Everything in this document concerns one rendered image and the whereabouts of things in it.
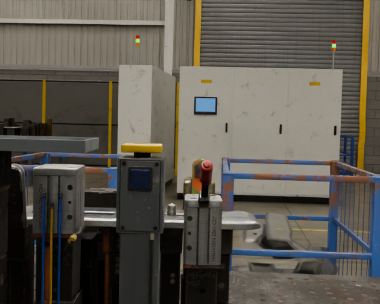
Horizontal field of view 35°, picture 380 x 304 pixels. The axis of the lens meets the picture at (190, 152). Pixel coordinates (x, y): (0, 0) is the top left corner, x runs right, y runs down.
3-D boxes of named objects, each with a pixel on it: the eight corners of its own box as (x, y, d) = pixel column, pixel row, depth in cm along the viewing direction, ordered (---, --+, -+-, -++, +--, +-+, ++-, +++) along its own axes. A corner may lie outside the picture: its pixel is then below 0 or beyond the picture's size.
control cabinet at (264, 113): (176, 199, 911) (180, 35, 898) (178, 195, 964) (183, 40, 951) (338, 204, 898) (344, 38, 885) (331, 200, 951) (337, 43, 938)
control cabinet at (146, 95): (145, 181, 1157) (148, 52, 1144) (173, 183, 1150) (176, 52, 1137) (114, 197, 919) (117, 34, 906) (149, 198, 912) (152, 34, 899)
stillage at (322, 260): (218, 292, 423) (221, 157, 418) (333, 297, 419) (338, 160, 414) (217, 361, 303) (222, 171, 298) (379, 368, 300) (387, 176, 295)
